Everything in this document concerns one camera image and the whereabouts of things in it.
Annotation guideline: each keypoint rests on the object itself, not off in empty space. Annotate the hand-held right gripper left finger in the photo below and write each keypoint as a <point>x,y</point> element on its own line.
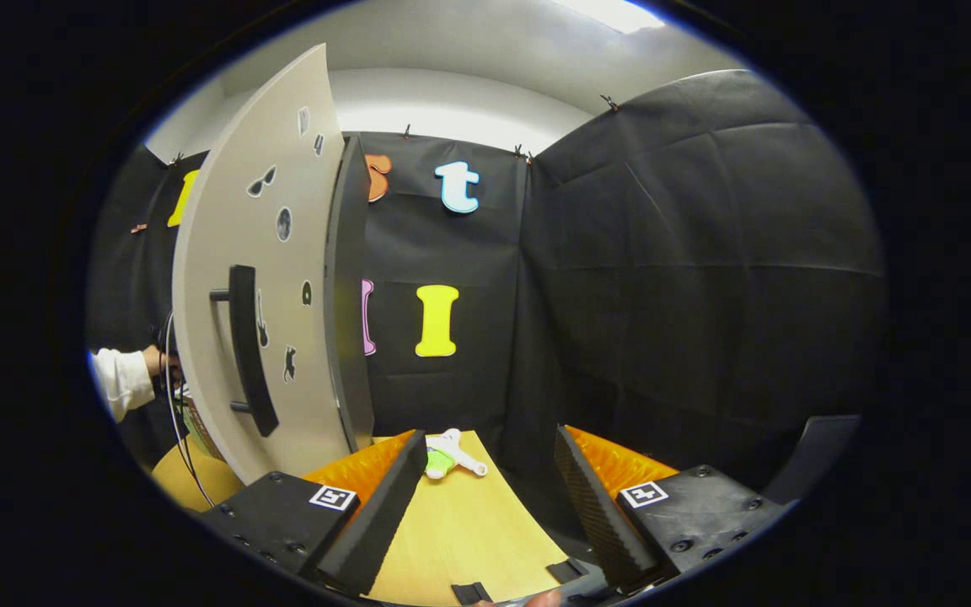
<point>367,523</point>

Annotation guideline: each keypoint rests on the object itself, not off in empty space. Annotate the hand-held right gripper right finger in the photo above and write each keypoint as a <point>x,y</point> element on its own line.
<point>599,523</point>

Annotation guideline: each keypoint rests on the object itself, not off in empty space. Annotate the green and white plush toy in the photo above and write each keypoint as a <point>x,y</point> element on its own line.
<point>439,462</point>

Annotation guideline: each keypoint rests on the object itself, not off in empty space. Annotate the dark curved panel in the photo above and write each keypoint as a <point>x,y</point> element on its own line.
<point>823,447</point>

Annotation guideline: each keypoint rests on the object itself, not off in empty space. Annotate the beige cabinet door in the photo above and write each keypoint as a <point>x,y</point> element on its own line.
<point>216,211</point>

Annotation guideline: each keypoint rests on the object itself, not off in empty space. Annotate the black backdrop cloth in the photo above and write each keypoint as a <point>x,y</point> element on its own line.
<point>705,295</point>

